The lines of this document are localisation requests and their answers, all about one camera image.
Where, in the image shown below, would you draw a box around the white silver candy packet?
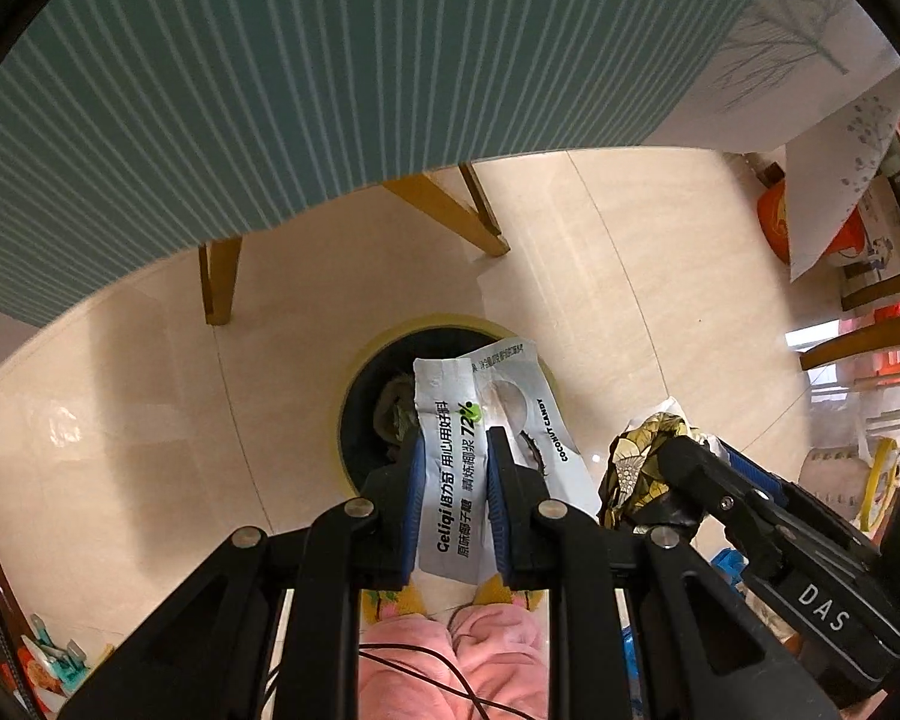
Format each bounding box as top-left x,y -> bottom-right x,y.
412,341 -> 601,586

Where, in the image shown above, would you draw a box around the white yellow plastic basket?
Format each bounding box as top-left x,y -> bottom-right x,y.
806,435 -> 900,533

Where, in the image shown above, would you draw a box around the pink fleece pants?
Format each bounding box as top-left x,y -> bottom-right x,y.
358,604 -> 552,720

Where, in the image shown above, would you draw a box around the wooden folding table frame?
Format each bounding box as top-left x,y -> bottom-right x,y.
197,161 -> 512,327

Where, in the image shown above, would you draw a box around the blue plastic toy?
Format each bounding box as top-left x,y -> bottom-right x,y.
709,549 -> 751,597

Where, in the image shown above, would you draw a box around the colourful packets pile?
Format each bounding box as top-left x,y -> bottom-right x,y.
15,613 -> 117,698

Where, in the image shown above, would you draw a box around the black yellow-rimmed trash bin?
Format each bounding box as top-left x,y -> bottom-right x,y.
336,313 -> 560,485

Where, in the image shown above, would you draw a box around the orange plastic bucket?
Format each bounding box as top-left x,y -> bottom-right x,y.
756,180 -> 867,265

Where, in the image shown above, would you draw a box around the black gold patterned wrapper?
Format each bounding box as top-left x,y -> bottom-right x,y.
596,412 -> 710,533

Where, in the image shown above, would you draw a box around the table with patterned cloth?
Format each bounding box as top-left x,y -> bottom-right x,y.
0,0 -> 900,331

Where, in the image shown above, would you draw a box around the black cable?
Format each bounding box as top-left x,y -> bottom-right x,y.
360,600 -> 548,720

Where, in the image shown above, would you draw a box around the yellow slipper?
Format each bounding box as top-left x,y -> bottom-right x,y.
472,574 -> 548,610
361,589 -> 428,623

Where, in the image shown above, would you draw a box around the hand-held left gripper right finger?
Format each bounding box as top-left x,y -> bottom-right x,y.
487,427 -> 841,720

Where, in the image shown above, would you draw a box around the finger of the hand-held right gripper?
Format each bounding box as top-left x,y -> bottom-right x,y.
709,435 -> 882,552
660,436 -> 785,578

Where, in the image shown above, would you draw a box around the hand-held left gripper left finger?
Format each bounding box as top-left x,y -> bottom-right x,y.
60,431 -> 426,720

